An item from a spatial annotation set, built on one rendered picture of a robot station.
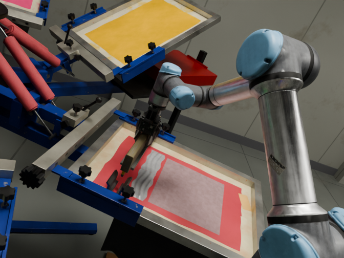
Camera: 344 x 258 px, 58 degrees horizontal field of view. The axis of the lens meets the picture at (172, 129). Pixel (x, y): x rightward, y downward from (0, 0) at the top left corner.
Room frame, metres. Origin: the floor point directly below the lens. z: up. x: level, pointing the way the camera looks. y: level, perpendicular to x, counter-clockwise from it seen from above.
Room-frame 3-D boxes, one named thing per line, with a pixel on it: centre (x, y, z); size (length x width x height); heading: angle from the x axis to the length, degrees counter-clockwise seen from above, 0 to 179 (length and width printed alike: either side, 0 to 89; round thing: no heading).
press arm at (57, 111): (1.10, 0.44, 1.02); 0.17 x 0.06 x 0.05; 89
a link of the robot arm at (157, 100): (1.07, 0.09, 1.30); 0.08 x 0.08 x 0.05
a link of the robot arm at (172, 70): (1.06, 0.09, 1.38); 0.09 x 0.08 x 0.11; 37
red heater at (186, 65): (2.32, 0.20, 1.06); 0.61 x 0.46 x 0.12; 149
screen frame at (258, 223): (1.08, -0.12, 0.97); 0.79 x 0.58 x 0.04; 89
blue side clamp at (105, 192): (0.81, 0.13, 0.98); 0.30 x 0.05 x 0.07; 89
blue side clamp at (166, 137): (1.37, 0.11, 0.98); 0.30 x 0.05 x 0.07; 89
